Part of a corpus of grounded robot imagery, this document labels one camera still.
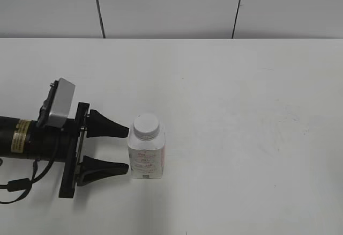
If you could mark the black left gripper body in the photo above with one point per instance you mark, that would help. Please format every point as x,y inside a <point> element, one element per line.
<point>59,145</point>

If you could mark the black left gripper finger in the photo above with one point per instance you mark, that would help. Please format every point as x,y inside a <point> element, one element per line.
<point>92,170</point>
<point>98,125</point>

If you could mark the white bottle cap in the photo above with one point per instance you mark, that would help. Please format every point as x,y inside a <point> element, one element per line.
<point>146,126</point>

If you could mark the white meinianda bottle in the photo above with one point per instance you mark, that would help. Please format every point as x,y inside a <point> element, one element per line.
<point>147,157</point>

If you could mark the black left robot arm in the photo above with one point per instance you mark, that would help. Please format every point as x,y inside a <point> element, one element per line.
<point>24,139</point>

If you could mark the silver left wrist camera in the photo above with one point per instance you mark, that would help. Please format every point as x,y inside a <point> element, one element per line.
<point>55,109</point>

